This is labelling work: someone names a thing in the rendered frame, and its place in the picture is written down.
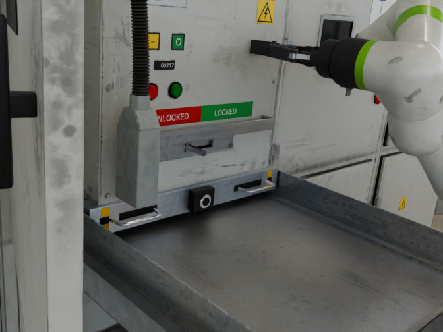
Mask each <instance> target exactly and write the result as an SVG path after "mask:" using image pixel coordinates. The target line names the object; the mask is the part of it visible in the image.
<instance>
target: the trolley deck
mask: <svg viewBox="0 0 443 332"><path fill-rule="evenodd" d="M113 234H115V235H117V236H118V237H119V238H121V239H122V240H124V241H125V242H127V243H128V244H130V245H131V246H132V247H134V248H136V249H137V250H138V251H139V252H141V253H143V254H144V255H145V256H147V257H148V258H150V259H151V260H152V261H154V262H156V263H157V264H158V265H160V266H161V267H163V268H164V269H165V270H167V271H168V272H170V273H171V274H173V275H174V276H176V277H177V278H178V279H180V280H181V281H182V282H184V283H186V284H187V285H188V286H190V287H191V288H193V289H194V290H195V291H197V292H199V293H200V294H201V295H203V296H204V297H206V298H207V299H208V300H210V301H211V302H213V303H214V304H216V305H217V306H219V307H220V308H221V309H223V310H225V311H226V312H227V313H228V314H230V315H232V316H233V317H234V318H236V319H238V320H239V321H240V322H241V323H243V324H245V325H246V326H247V327H249V328H250V329H252V330H253V331H255V332H443V273H441V272H439V271H437V270H434V269H432V268H429V267H427V266H425V265H423V264H421V263H418V262H415V261H413V260H410V259H409V258H406V257H404V256H402V255H399V254H397V253H395V252H393V251H390V250H388V249H386V248H383V247H381V246H379V245H377V244H374V243H372V242H369V241H367V240H365V239H363V238H360V237H358V236H356V235H353V234H351V233H349V232H347V231H344V230H342V229H339V228H337V227H335V226H333V225H330V224H328V223H326V222H323V221H321V220H319V219H317V218H314V217H312V216H309V215H307V214H306V213H303V212H301V211H298V210H296V209H293V208H292V207H289V206H287V205H284V204H282V203H279V202H277V201H275V200H273V199H271V198H268V197H266V196H263V195H261V194H253V195H251V196H246V197H243V198H239V199H236V200H232V201H228V202H224V203H221V204H216V205H214V206H213V208H211V209H206V210H204V211H199V212H196V213H193V212H191V211H190V212H187V213H182V214H179V215H175V216H172V217H168V218H165V219H160V220H157V221H153V222H150V223H145V224H142V225H138V226H135V227H131V228H128V229H123V230H120V231H115V232H113ZM83 291H84V292H85V293H86V294H87V295H88V296H89V297H90V298H91V299H92V300H93V301H94V302H96V303H97V304H98V305H99V306H100V307H101V308H103V309H104V310H105V311H106V312H107V313H108V314H109V315H110V316H111V317H112V318H113V319H114V320H115V321H116V322H118V323H119V324H120V325H121V326H122V327H123V328H124V329H126V330H127V331H128V332H186V331H185V330H184V329H183V328H182V327H180V326H179V325H178V324H176V323H175V322H174V321H173V320H172V319H170V318H169V317H168V316H166V315H165V314H164V313H163V312H162V311H160V310H159V309H158V308H156V307H155V306H154V305H153V304H152V303H150V302H149V301H148V300H147V299H145V298H144V297H143V296H141V295H140V294H139V293H137V292H136V291H135V290H134V289H133V288H131V287H130V286H129V285H128V284H126V283H125V282H124V281H123V280H121V279H120V278H119V277H118V276H116V275H115V274H114V273H113V272H111V271H110V270H109V269H108V268H107V267H105V266H104V265H103V264H101V263H100V262H99V261H98V260H96V259H95V258H94V257H92V256H91V255H90V254H89V253H87V252H86V251H85V250H84V249H83Z"/></svg>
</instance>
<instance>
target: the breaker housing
mask: <svg viewBox="0 0 443 332"><path fill-rule="evenodd" d="M101 82H102V0H84V199H83V200H88V199H89V200H91V201H93V202H94V203H95V204H97V205H99V204H100V127H101Z"/></svg>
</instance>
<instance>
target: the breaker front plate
mask: <svg viewBox="0 0 443 332"><path fill-rule="evenodd" d="M268 1H275V8H274V19H273V24H263V23H256V19H257V12H258V0H187V5H186V8H184V7H168V6H160V5H147V7H148V8H147V10H148V12H147V13H148V15H147V16H148V17H149V18H147V19H148V20H149V21H148V24H149V25H148V27H149V28H148V30H149V31H148V32H155V33H160V50H149V51H148V52H149V54H148V55H149V59H150V60H149V62H150V63H149V65H150V66H149V69H150V70H149V71H150V73H149V78H150V79H149V83H155V84H156V85H157V87H158V95H157V97H156V98H155V99H153V100H150V108H152V109H154V110H159V109H174V108H182V107H196V106H205V105H219V104H227V103H242V102H250V101H253V107H252V116H249V117H238V118H232V119H221V120H214V121H204V122H197V123H187V124H175V125H169V126H160V129H161V132H162V131H168V130H178V129H184V128H194V127H200V126H210V125H220V124H226V123H236V122H242V121H252V120H258V119H261V117H262V115H267V116H269V117H274V111H275V106H276V95H277V89H278V79H279V73H280V63H281V59H276V58H273V57H267V56H264V55H257V54H253V53H250V50H251V40H262V41H267V42H272V41H277V42H276V43H280V45H281V44H283V36H284V30H285V20H286V14H287V3H288V0H268ZM130 4H131V2H130V0H102V82H101V127H100V205H102V204H107V203H110V202H116V201H119V200H120V199H118V198H117V197H116V195H115V188H116V161H117V123H118V121H119V118H120V116H121V113H122V111H123V108H124V107H129V102H130V93H132V88H133V87H132V85H133V84H132V82H133V81H132V79H133V78H132V76H133V75H132V73H133V72H132V71H133V69H132V68H133V66H132V65H133V63H132V62H133V60H132V59H133V58H134V57H132V56H133V54H132V52H133V50H132V49H133V47H132V46H133V44H132V42H133V41H132V39H133V38H132V36H133V35H132V31H131V30H132V28H131V27H132V24H131V23H133V22H131V20H132V18H131V16H132V15H131V13H132V12H131V10H132V9H131V8H130V7H131V6H132V5H130ZM172 33H173V34H185V43H184V50H171V37H172ZM154 61H175V69H174V70H154ZM172 82H179V83H180V84H181V85H182V88H183V91H182V94H181V95H180V96H179V97H178V98H176V99H173V98H172V97H170V96H169V93H168V89H169V86H170V84H171V83H172ZM271 138H272V130H264V131H259V132H251V133H246V134H237V135H232V136H224V137H219V138H211V139H205V140H212V146H211V147H207V148H201V149H203V150H206V155H205V156H204V157H203V156H201V155H198V154H196V153H193V152H186V151H185V144H187V143H188V142H183V143H178V144H170V145H165V146H160V162H159V175H158V192H161V191H164V190H170V189H173V188H179V187H182V186H188V185H191V184H196V183H200V182H206V181H209V180H214V179H220V178H224V177H229V176H232V175H238V174H241V173H247V172H250V171H255V170H259V169H265V168H268V160H269V154H270V144H271ZM205 140H197V141H192V142H200V141H205ZM192 142H191V143H192Z"/></svg>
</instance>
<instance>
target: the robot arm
mask: <svg viewBox="0 0 443 332"><path fill-rule="evenodd" d="M276 42H277V41H272V42H270V41H262V40H251V50H250V53H253V54H257V55H264V56H267V57H273V58H276V59H281V60H284V61H289V62H291V63H299V64H304V65H305V66H308V67H313V66H315V67H316V71H317V73H318V74H319V75H320V76H321V77H323V78H329V79H333V81H334V82H335V83H336V84H337V85H340V86H341V88H342V87H344V88H346V94H345V95H346V96H351V91H352V89H355V88H356V89H360V90H366V91H370V92H373V93H374V94H375V96H376V97H377V98H378V99H379V101H380V102H381V103H382V105H383V106H384V107H385V108H386V110H387V112H388V131H389V135H390V139H391V141H392V143H393V144H394V146H395V147H396V148H397V149H398V150H399V151H401V152H403V153H405V154H407V155H411V156H417V158H418V160H419V162H420V164H421V165H422V167H423V169H424V171H425V173H426V175H427V177H428V179H429V181H430V183H431V185H432V187H433V190H434V192H435V193H436V195H437V196H438V197H439V198H440V199H441V200H442V201H443V0H396V1H395V2H394V3H393V5H392V6H391V7H390V8H389V9H388V10H387V11H386V12H385V13H384V14H382V15H381V16H380V17H379V18H377V19H376V20H375V21H374V22H373V23H372V24H371V25H369V26H368V27H366V28H365V29H364V30H363V31H361V32H360V33H357V35H356V36H355V37H354V38H352V37H346V38H344V39H342V40H332V39H329V40H326V41H324V42H323V43H322V44H321V46H315V47H314V46H296V45H291V44H289V45H284V44H281V45H280V43H276Z"/></svg>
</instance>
